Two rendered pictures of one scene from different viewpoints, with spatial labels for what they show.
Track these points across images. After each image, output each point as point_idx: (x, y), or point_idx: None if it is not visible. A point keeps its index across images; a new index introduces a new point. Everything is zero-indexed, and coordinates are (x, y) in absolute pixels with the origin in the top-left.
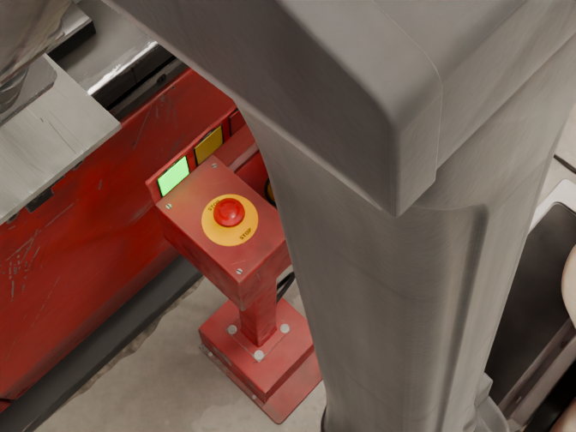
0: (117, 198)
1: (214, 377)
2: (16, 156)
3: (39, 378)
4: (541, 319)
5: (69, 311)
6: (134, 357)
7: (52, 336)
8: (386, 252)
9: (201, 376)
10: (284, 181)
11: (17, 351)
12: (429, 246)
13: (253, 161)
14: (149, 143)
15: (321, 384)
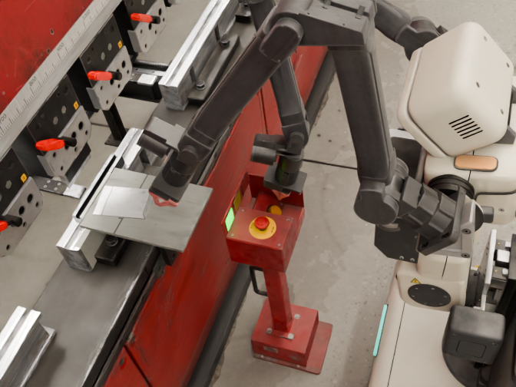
0: (195, 259)
1: (270, 368)
2: (179, 216)
3: None
4: (408, 174)
5: (188, 342)
6: (220, 380)
7: (184, 361)
8: (362, 67)
9: (263, 371)
10: (342, 70)
11: (173, 371)
12: (367, 61)
13: (256, 204)
14: (201, 224)
15: (330, 342)
